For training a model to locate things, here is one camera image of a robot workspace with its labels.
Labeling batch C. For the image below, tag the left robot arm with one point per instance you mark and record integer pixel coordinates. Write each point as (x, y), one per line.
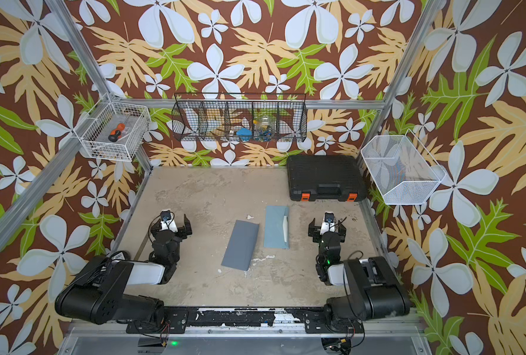
(97, 293)

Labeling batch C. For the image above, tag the aluminium frame post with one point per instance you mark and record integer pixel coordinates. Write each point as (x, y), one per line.
(413, 47)
(86, 58)

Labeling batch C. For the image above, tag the white mesh basket right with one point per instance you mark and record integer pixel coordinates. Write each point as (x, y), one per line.
(402, 168)

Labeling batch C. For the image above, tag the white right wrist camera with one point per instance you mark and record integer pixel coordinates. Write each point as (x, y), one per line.
(329, 223)

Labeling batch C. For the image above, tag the aluminium frame post left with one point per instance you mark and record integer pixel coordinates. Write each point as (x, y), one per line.
(86, 58)

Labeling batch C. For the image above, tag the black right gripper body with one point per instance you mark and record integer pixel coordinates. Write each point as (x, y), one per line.
(322, 242)

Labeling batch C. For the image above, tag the clear plastic bottle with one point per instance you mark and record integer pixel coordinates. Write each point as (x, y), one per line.
(265, 128)

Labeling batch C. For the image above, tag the aluminium frame post right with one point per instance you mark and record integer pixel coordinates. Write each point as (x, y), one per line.
(413, 47)

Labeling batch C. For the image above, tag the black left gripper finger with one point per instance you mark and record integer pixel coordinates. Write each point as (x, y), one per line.
(186, 229)
(155, 227)

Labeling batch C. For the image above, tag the red black screwdriver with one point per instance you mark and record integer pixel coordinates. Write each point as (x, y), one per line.
(116, 134)

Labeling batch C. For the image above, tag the white wire basket left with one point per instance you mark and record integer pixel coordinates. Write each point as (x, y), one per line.
(102, 118)

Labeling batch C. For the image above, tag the light blue envelope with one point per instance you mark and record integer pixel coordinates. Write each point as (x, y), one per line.
(273, 232)

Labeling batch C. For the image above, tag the blue object in basket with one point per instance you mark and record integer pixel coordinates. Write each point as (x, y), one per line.
(244, 134)

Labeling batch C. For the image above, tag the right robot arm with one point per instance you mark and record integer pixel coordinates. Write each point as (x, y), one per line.
(371, 289)

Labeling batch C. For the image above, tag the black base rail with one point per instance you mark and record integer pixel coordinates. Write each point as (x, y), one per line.
(305, 320)

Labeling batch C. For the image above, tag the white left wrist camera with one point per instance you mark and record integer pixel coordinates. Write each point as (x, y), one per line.
(167, 221)

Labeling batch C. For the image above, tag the black wire basket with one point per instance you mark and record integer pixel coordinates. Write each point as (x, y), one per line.
(219, 117)

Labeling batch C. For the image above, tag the black round tape measure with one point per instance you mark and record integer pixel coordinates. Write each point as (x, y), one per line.
(120, 255)

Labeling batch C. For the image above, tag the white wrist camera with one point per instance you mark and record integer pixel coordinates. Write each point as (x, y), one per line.
(167, 221)
(329, 223)

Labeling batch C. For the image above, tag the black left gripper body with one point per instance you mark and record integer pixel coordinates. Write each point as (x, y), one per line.
(180, 236)

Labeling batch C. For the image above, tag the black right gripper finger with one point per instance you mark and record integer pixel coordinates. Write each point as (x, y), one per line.
(314, 231)
(340, 229)

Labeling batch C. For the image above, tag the black plastic tool case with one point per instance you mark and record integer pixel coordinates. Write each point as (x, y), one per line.
(325, 177)

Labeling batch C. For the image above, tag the white card in envelope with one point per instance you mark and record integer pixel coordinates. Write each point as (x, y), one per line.
(285, 230)

